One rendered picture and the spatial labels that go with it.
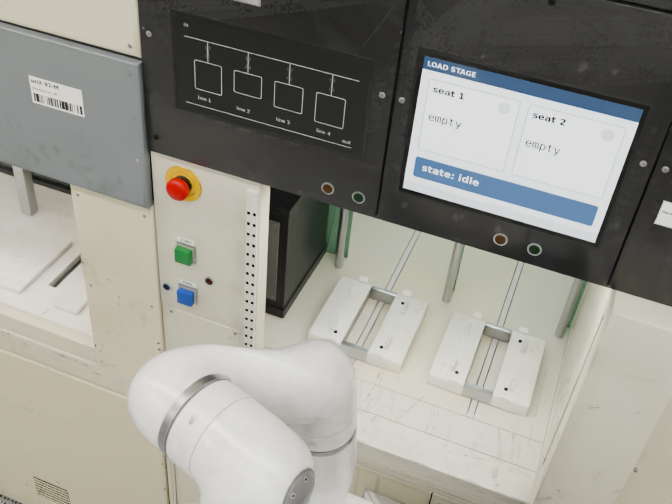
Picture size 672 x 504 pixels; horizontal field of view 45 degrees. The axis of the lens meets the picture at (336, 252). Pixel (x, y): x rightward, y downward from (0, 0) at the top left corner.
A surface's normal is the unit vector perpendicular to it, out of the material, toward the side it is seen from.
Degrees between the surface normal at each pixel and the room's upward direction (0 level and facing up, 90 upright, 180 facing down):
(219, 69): 90
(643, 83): 90
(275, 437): 14
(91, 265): 90
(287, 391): 73
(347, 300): 0
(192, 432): 45
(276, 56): 90
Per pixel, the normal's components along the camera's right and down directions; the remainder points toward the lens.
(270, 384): -0.04, 0.37
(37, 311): 0.08, -0.76
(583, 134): -0.36, 0.58
